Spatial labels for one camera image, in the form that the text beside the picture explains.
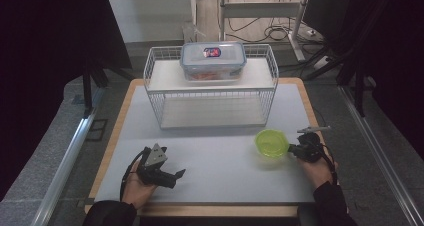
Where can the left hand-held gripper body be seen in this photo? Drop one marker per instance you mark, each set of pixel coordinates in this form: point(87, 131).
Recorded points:
point(153, 167)

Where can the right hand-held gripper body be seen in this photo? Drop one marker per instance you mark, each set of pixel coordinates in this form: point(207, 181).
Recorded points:
point(310, 147)

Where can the green translucent plastic bowl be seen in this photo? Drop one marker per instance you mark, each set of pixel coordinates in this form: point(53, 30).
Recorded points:
point(271, 143)

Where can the clear lidded food container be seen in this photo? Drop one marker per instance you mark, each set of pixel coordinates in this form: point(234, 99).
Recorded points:
point(213, 61)

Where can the person's right hand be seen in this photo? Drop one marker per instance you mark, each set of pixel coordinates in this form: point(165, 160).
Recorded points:
point(318, 172)

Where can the person's left hand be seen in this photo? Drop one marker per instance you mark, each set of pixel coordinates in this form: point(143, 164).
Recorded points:
point(138, 189)

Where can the white table mat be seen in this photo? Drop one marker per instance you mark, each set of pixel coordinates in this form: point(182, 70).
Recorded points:
point(226, 172)

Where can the black metal stand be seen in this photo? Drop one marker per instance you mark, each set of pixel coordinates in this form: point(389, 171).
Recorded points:
point(359, 92)
point(88, 89)

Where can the white power strip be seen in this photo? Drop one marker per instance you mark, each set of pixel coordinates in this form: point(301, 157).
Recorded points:
point(321, 62)

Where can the white cabinet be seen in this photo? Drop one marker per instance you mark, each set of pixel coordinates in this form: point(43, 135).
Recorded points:
point(150, 16)

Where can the aluminium rail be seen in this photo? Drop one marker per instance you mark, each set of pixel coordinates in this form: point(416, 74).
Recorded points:
point(63, 169)
point(383, 166)

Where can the white metal desk frame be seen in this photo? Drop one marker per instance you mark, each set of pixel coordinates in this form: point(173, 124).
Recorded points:
point(260, 9)

